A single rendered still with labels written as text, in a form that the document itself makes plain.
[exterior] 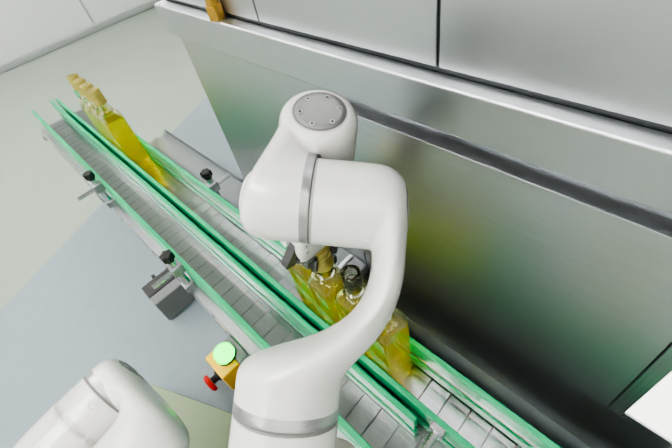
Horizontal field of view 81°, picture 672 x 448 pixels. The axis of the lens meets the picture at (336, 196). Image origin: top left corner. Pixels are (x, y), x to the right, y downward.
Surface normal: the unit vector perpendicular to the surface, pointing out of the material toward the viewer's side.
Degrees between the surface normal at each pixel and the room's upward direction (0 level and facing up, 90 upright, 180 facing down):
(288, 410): 41
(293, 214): 63
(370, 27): 90
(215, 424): 2
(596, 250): 90
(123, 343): 0
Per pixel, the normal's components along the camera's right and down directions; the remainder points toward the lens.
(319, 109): 0.04, -0.56
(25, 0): 0.72, 0.40
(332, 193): -0.01, -0.22
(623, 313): -0.68, 0.59
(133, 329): -0.16, -0.69
